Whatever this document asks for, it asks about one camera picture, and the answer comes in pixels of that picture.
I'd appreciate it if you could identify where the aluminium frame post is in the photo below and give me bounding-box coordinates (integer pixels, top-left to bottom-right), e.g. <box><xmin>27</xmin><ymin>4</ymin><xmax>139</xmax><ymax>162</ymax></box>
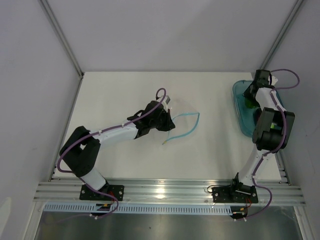
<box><xmin>258</xmin><ymin>0</ymin><xmax>307</xmax><ymax>69</ymax></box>
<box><xmin>38</xmin><ymin>0</ymin><xmax>84</xmax><ymax>78</ymax></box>

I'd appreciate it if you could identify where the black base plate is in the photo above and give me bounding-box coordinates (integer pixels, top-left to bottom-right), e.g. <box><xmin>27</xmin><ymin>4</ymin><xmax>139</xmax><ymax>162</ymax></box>
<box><xmin>212</xmin><ymin>186</ymin><xmax>259</xmax><ymax>204</ymax></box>
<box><xmin>79</xmin><ymin>184</ymin><xmax>125</xmax><ymax>201</ymax></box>

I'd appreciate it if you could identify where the white slotted cable duct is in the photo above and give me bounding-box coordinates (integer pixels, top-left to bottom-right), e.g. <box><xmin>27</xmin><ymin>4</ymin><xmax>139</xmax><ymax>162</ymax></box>
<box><xmin>43</xmin><ymin>202</ymin><xmax>233</xmax><ymax>216</ymax></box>

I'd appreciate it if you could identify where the teal plastic bin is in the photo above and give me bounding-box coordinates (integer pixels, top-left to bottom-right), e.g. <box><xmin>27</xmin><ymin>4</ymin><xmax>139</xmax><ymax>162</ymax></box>
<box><xmin>231</xmin><ymin>79</ymin><xmax>285</xmax><ymax>138</ymax></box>

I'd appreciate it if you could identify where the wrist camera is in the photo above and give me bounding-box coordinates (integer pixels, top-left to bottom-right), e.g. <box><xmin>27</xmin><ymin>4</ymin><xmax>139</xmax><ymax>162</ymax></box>
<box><xmin>269</xmin><ymin>75</ymin><xmax>278</xmax><ymax>87</ymax></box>
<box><xmin>161</xmin><ymin>95</ymin><xmax>172</xmax><ymax>112</ymax></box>

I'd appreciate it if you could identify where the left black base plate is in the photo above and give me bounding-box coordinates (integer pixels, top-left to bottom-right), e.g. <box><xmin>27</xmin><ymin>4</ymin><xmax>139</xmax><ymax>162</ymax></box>
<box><xmin>79</xmin><ymin>184</ymin><xmax>125</xmax><ymax>201</ymax></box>

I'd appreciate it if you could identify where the green bell pepper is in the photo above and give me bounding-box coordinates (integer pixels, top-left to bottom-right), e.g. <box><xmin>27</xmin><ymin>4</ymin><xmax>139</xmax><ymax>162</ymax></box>
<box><xmin>244</xmin><ymin>98</ymin><xmax>257</xmax><ymax>109</ymax></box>

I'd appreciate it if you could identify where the right aluminium frame post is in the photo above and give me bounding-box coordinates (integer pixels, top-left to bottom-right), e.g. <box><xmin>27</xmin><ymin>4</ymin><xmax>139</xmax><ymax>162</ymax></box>
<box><xmin>258</xmin><ymin>0</ymin><xmax>307</xmax><ymax>69</ymax></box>

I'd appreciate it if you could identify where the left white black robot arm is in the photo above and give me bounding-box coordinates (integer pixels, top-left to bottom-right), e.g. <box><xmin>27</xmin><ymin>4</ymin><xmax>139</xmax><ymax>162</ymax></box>
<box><xmin>58</xmin><ymin>96</ymin><xmax>176</xmax><ymax>200</ymax></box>

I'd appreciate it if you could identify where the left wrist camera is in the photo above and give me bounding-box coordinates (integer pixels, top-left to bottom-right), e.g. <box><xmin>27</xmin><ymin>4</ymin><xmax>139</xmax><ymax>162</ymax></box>
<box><xmin>161</xmin><ymin>95</ymin><xmax>172</xmax><ymax>112</ymax></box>

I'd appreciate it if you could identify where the purple cable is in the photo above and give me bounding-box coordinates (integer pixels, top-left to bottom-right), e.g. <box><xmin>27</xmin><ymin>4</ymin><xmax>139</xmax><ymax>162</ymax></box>
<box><xmin>56</xmin><ymin>87</ymin><xmax>171</xmax><ymax>223</ymax></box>
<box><xmin>234</xmin><ymin>68</ymin><xmax>301</xmax><ymax>222</ymax></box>

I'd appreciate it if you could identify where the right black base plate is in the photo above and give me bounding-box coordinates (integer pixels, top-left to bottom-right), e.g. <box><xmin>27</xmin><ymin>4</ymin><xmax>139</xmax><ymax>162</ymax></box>
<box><xmin>212</xmin><ymin>186</ymin><xmax>259</xmax><ymax>204</ymax></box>

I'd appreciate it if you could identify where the clear zip top bag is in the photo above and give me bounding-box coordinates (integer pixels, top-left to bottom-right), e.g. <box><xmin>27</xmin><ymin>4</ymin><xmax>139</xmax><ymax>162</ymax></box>
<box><xmin>154</xmin><ymin>98</ymin><xmax>200</xmax><ymax>146</ymax></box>

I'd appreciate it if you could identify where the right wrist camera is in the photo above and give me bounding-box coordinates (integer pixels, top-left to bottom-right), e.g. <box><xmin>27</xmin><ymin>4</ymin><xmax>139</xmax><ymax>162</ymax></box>
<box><xmin>269</xmin><ymin>75</ymin><xmax>278</xmax><ymax>87</ymax></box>

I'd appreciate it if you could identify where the left aluminium frame post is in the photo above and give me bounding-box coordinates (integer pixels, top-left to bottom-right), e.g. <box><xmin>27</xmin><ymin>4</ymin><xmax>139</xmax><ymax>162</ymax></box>
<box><xmin>38</xmin><ymin>0</ymin><xmax>84</xmax><ymax>78</ymax></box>

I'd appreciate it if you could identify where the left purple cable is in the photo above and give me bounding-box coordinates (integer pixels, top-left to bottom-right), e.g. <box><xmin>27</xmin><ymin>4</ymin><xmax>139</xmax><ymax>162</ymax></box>
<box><xmin>56</xmin><ymin>87</ymin><xmax>171</xmax><ymax>223</ymax></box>

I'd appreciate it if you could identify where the aluminium rail beam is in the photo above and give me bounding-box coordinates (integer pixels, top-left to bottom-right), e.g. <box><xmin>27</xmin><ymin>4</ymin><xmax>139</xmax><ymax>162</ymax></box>
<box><xmin>33</xmin><ymin>177</ymin><xmax>306</xmax><ymax>207</ymax></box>

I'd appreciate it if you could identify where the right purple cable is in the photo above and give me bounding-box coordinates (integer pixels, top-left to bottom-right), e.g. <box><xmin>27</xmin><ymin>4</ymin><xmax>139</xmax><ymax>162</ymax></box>
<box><xmin>234</xmin><ymin>68</ymin><xmax>301</xmax><ymax>222</ymax></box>

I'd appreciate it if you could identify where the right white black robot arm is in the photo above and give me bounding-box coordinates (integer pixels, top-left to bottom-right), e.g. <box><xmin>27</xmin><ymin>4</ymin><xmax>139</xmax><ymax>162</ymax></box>
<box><xmin>228</xmin><ymin>69</ymin><xmax>295</xmax><ymax>202</ymax></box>

